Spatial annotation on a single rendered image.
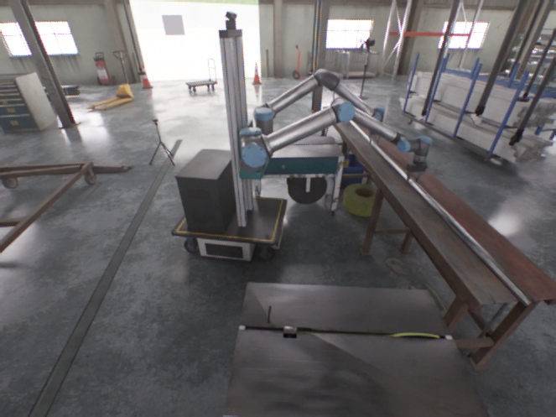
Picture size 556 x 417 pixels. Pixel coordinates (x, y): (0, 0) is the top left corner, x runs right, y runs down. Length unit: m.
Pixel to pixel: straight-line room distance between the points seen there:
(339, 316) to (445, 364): 0.43
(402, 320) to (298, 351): 0.48
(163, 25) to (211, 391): 11.60
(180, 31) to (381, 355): 11.81
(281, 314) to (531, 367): 1.78
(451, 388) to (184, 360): 1.51
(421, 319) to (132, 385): 1.69
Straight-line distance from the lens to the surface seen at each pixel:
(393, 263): 2.68
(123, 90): 9.33
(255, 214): 2.54
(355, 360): 1.22
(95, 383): 2.24
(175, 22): 12.17
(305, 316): 1.29
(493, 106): 5.30
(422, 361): 1.31
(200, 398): 1.97
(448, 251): 1.72
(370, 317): 1.34
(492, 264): 1.73
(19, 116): 7.69
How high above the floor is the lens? 1.80
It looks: 35 degrees down
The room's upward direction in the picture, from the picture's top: straight up
